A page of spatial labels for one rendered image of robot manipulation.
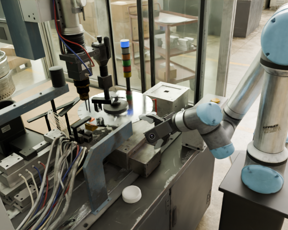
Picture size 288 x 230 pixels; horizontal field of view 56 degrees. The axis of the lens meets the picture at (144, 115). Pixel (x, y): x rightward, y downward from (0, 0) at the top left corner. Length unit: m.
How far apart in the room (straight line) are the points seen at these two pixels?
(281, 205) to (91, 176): 0.65
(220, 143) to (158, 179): 0.32
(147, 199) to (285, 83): 0.60
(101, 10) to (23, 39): 0.75
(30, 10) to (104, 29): 0.82
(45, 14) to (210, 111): 0.59
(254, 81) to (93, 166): 0.57
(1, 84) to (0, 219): 0.97
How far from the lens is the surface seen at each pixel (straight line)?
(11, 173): 1.10
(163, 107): 1.36
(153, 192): 1.05
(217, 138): 0.89
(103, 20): 1.70
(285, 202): 1.10
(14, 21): 1.04
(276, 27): 0.70
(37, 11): 0.92
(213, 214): 1.98
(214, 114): 0.85
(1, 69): 1.56
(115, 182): 1.08
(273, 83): 0.76
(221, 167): 2.33
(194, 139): 1.22
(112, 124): 1.06
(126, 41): 1.37
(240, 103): 0.95
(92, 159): 0.87
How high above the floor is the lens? 1.50
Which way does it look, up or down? 30 degrees down
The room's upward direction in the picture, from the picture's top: 3 degrees counter-clockwise
